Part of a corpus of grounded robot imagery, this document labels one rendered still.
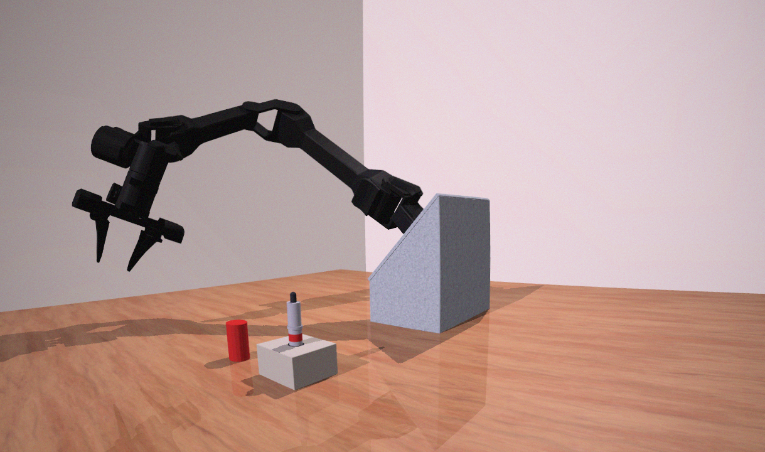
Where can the red cylinder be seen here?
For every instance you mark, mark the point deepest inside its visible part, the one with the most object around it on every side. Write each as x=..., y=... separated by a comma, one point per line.
x=238, y=340

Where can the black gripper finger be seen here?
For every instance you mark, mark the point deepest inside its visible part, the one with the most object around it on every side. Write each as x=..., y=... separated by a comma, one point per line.
x=143, y=244
x=101, y=228

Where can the grey marker with red band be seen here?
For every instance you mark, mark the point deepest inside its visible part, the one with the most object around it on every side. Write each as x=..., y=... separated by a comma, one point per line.
x=294, y=321

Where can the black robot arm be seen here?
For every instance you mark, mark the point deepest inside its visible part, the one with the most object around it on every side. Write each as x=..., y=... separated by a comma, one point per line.
x=376, y=192

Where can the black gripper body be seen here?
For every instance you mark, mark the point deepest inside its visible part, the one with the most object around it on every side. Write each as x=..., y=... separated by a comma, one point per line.
x=136, y=197

